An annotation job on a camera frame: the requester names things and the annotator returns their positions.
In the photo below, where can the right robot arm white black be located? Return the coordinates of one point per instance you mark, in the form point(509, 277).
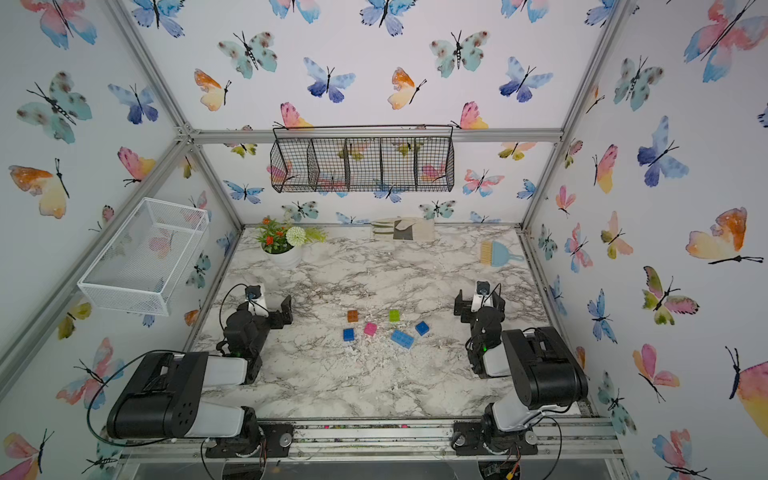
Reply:
point(545, 374)

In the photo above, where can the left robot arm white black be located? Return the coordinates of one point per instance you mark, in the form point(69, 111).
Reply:
point(163, 398)

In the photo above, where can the potted plant white pot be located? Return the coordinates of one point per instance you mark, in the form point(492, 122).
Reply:
point(283, 242)

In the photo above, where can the black wire basket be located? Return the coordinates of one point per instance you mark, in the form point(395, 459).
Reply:
point(363, 159)

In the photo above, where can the work glove beige grey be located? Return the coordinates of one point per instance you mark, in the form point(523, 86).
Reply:
point(407, 229)

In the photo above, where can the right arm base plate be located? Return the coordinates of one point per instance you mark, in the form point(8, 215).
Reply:
point(495, 441)

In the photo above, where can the aluminium rail front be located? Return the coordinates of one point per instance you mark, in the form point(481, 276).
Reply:
point(337, 440)

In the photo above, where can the blue hand brush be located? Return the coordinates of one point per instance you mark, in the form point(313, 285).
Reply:
point(497, 255)

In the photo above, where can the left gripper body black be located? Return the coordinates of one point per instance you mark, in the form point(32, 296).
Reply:
point(276, 322)

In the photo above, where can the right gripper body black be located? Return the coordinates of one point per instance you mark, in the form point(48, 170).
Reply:
point(464, 307)

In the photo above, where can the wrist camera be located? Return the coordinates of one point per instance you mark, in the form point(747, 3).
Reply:
point(256, 300)
point(483, 296)

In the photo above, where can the long blue lego brick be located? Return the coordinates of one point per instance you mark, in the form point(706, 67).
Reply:
point(402, 339)

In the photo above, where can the white mesh basket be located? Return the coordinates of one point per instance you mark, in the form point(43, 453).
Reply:
point(142, 263)

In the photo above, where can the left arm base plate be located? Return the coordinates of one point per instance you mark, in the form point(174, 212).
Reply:
point(256, 440)

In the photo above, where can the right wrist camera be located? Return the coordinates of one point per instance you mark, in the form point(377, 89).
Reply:
point(483, 296)

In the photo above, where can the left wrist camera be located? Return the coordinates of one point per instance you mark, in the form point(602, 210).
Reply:
point(256, 300)

